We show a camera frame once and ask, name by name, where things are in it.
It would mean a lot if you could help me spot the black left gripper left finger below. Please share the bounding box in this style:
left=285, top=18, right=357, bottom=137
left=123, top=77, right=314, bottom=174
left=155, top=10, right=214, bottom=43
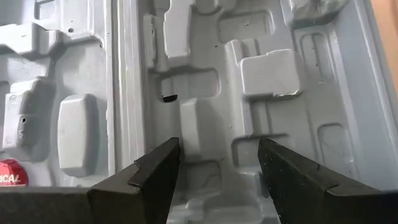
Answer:
left=0, top=137, right=182, bottom=224

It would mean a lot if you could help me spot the grey plastic tool case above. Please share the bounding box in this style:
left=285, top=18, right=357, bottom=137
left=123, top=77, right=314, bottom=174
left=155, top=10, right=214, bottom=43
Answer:
left=0, top=0, right=398, bottom=224

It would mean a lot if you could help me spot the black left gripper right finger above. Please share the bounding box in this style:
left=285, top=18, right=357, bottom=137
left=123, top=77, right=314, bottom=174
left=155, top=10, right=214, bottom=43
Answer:
left=258, top=138, right=398, bottom=224

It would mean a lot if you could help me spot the red item with white print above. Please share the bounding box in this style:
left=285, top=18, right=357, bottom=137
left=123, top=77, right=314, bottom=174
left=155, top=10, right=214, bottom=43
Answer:
left=0, top=159, right=29, bottom=187

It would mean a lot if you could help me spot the small black bit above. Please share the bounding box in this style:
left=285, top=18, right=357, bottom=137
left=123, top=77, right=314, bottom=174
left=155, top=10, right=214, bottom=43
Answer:
left=161, top=93, right=179, bottom=103

